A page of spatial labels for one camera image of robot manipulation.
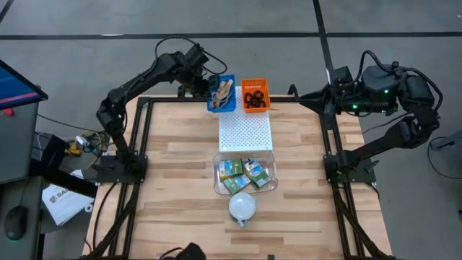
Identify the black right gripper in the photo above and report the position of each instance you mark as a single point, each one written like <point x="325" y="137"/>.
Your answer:
<point x="344" y="99"/>

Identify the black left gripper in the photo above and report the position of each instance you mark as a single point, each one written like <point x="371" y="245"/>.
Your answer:
<point x="195" y="79"/>

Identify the blue plastic basket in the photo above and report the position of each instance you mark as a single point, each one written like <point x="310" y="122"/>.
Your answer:
<point x="231" y="104"/>

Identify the orange plastic basket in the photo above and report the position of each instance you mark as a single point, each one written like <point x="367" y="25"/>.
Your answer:
<point x="256" y="85"/>

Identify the clear plastic container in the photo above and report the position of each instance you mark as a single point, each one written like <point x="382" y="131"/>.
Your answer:
<point x="270" y="162"/>

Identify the small green blue box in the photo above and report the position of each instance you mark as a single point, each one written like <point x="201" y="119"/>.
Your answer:
<point x="257" y="174"/>
<point x="231" y="168"/>
<point x="236" y="184"/>

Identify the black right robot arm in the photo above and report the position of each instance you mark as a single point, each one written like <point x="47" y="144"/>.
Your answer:
<point x="379" y="79"/>

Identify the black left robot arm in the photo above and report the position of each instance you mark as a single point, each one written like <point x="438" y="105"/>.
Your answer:
<point x="144" y="77"/>

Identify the white perforated metal stand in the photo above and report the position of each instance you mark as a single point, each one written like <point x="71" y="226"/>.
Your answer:
<point x="245" y="130"/>

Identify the white light bulb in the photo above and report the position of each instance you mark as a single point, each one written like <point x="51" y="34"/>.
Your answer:
<point x="242" y="205"/>

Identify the grey chair base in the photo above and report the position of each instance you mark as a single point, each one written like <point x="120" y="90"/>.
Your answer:
<point x="451" y="142"/>

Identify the yellow connector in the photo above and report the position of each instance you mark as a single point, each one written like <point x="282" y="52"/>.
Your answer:
<point x="73" y="150"/>

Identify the black electronics box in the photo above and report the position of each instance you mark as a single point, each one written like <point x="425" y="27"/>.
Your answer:
<point x="50" y="151"/>

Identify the white booklet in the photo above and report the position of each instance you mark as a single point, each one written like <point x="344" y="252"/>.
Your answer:
<point x="65" y="206"/>

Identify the blue screen monitor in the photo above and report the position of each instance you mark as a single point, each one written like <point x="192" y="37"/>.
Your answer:
<point x="14" y="88"/>

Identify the grey cabinet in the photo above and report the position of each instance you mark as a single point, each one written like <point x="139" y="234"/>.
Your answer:
<point x="18" y="144"/>

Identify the red button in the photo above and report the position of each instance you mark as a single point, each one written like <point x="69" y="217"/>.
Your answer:
<point x="8" y="112"/>

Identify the black computer mouse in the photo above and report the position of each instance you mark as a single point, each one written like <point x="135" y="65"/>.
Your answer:
<point x="16" y="222"/>

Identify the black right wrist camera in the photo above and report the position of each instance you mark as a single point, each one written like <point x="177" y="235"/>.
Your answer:
<point x="343" y="76"/>

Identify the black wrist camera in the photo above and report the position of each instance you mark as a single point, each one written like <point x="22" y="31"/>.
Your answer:
<point x="197" y="56"/>
<point x="343" y="76"/>

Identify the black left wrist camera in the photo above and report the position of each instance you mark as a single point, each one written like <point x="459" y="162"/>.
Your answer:
<point x="197" y="56"/>

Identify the black aluminium table frame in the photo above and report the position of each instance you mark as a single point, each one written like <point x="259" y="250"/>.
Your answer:
<point x="166" y="99"/>

